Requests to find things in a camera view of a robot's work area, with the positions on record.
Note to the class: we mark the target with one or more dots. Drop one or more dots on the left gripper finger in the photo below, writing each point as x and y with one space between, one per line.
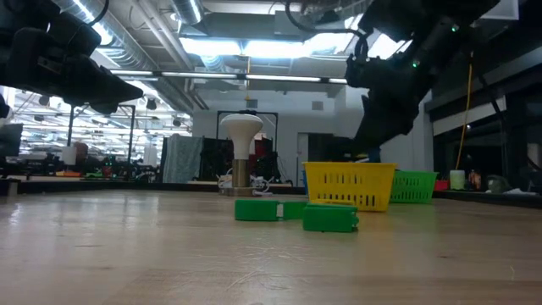
114 89
106 108

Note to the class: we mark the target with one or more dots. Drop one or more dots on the green plastic basket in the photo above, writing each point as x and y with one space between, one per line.
417 174

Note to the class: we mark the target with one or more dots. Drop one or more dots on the yellow plastic basket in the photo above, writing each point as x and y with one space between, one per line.
322 167

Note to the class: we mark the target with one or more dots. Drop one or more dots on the green mini stapler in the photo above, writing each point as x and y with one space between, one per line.
330 218
254 210

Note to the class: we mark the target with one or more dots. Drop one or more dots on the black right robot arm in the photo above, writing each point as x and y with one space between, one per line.
423 25

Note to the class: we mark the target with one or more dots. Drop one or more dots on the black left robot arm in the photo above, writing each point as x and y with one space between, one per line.
21 10

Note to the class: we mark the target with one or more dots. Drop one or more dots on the black ceiling spotlight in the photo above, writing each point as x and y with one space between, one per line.
151 103
44 101

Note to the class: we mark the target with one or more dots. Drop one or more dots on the angled ceiling light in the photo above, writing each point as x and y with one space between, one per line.
385 46

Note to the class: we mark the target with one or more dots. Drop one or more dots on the black cabinet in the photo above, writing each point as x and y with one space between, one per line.
326 148

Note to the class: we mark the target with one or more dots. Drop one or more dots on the dark computer monitor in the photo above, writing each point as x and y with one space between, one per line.
10 142

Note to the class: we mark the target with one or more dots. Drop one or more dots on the long ceiling light bar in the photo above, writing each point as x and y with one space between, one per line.
199 75

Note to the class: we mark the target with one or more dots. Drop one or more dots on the red container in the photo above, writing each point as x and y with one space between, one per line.
441 185

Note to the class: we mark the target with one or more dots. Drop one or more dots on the grey hanging cloth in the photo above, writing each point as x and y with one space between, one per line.
182 156

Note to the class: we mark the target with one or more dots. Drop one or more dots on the pale green cup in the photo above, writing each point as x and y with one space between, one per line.
457 180

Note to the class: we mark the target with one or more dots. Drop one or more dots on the bright ceiling light panel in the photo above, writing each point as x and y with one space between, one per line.
220 47

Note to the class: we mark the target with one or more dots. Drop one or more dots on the person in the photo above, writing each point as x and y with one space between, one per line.
264 148

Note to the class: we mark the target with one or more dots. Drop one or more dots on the white mushroom table lamp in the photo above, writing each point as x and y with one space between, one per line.
241 127

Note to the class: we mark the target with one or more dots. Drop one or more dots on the grey ceiling unit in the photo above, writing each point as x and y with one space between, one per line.
288 25

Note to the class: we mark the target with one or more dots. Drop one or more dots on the black gantry frame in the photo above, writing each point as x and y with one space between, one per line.
132 131

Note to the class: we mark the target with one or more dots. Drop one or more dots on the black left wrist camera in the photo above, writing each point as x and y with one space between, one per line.
76 36

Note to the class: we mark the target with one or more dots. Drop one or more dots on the grey wall vent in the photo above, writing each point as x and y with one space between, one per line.
317 106
252 103

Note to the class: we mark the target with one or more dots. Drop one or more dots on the black aluminium table frame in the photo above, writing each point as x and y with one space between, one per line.
127 186

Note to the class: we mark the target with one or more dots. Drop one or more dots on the silver round ventilation duct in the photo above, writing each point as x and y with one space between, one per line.
188 10

